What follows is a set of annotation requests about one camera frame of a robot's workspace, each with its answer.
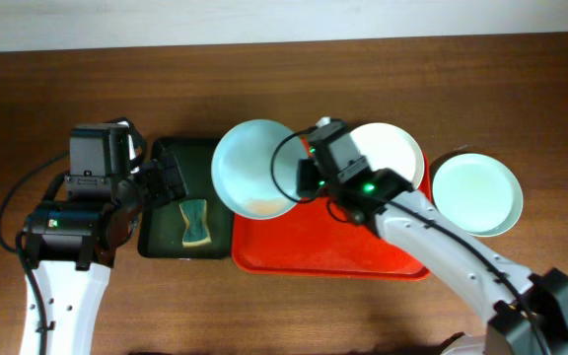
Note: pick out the white plate at tray corner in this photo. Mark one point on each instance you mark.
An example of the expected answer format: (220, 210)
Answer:
(387, 146)

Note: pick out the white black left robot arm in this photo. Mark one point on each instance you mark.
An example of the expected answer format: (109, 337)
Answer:
(68, 244)

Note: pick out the white clean plate on table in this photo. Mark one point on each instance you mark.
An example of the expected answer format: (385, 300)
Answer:
(479, 194)

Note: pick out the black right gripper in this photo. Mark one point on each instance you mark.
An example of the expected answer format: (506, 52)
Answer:
(307, 178)

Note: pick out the red plastic tray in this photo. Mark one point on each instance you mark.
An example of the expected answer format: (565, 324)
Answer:
(307, 240)

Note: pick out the white plate with red smear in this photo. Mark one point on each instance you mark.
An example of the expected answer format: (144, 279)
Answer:
(254, 169)

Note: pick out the green yellow sponge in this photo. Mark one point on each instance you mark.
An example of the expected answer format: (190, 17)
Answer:
(194, 215)

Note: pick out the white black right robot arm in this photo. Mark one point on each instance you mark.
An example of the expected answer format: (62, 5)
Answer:
(524, 313)

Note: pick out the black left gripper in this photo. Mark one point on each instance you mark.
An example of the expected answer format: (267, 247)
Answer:
(167, 178)

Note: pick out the black rectangular tray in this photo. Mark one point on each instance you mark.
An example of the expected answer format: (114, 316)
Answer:
(161, 231)

